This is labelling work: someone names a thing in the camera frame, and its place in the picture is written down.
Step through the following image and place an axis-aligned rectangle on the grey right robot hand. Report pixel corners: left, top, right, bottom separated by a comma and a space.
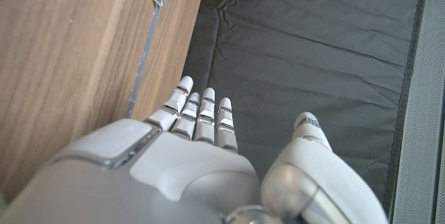
0, 75, 389, 224

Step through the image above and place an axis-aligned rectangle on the grey tape outline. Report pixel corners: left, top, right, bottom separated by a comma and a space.
124, 0, 171, 119

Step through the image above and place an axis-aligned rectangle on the black backdrop curtain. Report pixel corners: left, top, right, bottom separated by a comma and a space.
182, 0, 430, 214

